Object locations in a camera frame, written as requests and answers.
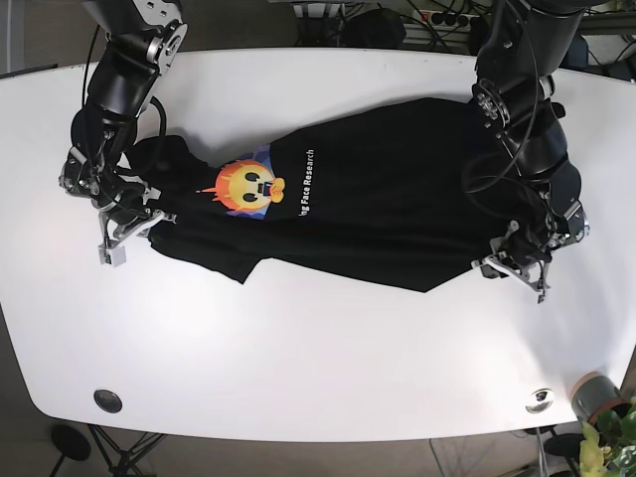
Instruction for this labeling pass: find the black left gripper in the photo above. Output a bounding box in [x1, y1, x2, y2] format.
[471, 201, 589, 304]

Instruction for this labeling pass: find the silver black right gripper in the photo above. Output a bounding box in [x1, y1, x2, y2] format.
[60, 149, 183, 266]

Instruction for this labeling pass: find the black graphic T-shirt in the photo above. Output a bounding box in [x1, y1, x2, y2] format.
[124, 95, 557, 295]

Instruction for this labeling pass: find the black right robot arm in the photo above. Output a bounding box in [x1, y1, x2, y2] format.
[59, 1, 188, 266]

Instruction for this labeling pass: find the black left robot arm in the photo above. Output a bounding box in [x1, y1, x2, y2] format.
[461, 1, 592, 301]

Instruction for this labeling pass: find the silver table grommet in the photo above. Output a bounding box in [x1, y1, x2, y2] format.
[525, 388, 555, 414]

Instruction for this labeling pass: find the black table grommet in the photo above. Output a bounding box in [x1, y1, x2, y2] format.
[93, 389, 123, 413]

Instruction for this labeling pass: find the potted green plant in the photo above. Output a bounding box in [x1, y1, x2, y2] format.
[569, 372, 635, 477]

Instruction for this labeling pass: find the black tripod stand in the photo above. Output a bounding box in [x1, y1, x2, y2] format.
[50, 424, 167, 477]

